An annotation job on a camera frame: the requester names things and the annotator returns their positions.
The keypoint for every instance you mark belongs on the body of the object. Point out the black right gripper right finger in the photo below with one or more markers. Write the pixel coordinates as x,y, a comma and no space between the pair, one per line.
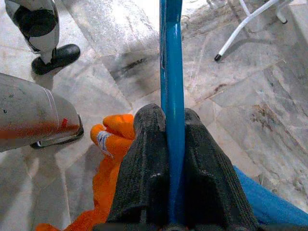
207,180

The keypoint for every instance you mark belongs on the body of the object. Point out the left robot leg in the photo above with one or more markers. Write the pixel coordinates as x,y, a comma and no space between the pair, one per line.
43,36

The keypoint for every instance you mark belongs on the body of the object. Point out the blue plastic clothes hanger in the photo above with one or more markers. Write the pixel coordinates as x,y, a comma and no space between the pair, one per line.
172,72

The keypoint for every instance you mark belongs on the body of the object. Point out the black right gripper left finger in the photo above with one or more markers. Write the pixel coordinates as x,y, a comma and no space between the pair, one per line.
144,168

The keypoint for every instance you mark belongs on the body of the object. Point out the white tubular bouncer frame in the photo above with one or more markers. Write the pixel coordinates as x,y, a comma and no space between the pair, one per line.
240,26

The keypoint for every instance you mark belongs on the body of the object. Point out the orange shirt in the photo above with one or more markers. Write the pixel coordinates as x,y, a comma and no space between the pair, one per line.
113,144

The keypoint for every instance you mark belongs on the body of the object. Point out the bright blue garment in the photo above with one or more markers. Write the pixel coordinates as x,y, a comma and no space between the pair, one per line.
269,204

